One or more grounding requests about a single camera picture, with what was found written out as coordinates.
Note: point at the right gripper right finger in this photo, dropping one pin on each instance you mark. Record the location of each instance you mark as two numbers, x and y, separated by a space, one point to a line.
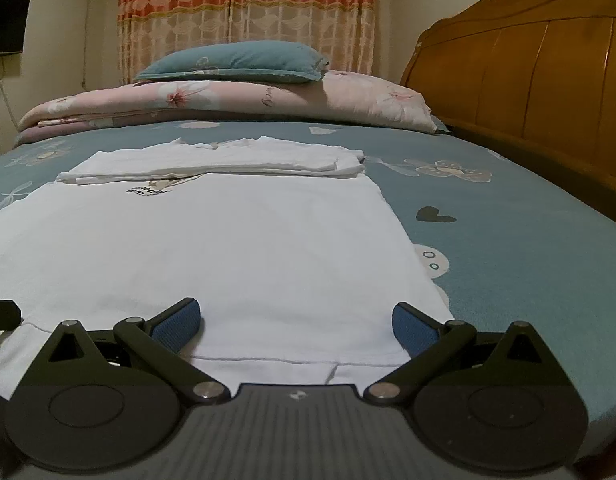
496 403

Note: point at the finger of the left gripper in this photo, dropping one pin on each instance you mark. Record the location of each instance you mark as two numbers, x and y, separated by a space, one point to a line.
10 315

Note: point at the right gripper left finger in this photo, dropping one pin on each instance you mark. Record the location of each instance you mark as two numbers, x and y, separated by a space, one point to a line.
94 400

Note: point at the white long-sleeve shirt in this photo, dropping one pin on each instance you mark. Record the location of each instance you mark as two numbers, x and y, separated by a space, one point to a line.
293 254

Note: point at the teal floral bed sheet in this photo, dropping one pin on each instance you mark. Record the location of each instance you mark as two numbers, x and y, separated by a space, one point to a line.
500 240

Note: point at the wooden headboard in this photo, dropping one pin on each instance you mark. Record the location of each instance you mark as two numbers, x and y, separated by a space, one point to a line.
533 79

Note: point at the pink floral folded quilt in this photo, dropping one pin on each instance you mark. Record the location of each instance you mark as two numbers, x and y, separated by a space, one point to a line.
345 97

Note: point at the patterned curtain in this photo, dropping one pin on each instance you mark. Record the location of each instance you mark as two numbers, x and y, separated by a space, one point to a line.
342 30

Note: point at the teal pillow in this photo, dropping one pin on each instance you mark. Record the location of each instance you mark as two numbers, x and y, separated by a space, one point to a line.
258 61

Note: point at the wall-mounted black television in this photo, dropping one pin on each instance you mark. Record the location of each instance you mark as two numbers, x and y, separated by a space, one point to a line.
13 22

